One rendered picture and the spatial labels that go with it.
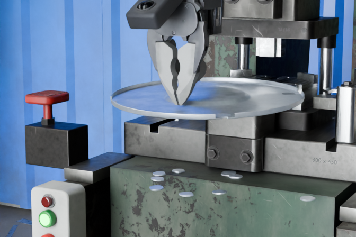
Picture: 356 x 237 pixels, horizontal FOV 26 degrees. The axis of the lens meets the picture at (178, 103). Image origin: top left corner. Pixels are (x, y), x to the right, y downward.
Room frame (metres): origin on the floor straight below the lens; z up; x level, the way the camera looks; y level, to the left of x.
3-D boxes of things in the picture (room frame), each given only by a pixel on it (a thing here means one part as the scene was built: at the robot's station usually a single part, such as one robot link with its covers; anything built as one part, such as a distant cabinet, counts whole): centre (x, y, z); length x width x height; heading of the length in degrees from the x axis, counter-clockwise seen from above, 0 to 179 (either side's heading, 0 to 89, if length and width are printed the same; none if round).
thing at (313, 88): (1.39, -0.17, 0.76); 0.15 x 0.09 x 0.05; 62
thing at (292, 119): (1.39, -0.17, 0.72); 0.20 x 0.16 x 0.03; 62
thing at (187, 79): (1.08, -0.02, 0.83); 0.06 x 0.03 x 0.09; 152
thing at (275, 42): (1.38, -0.16, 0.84); 0.05 x 0.03 x 0.04; 62
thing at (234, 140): (1.24, -0.09, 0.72); 0.25 x 0.14 x 0.14; 152
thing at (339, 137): (1.20, -0.27, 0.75); 0.03 x 0.03 x 0.10; 62
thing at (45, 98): (1.34, 0.23, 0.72); 0.07 x 0.06 x 0.08; 152
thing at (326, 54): (1.41, -0.27, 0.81); 0.02 x 0.02 x 0.14
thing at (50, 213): (1.19, 0.21, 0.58); 0.03 x 0.01 x 0.03; 62
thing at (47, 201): (1.19, 0.21, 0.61); 0.02 x 0.01 x 0.02; 62
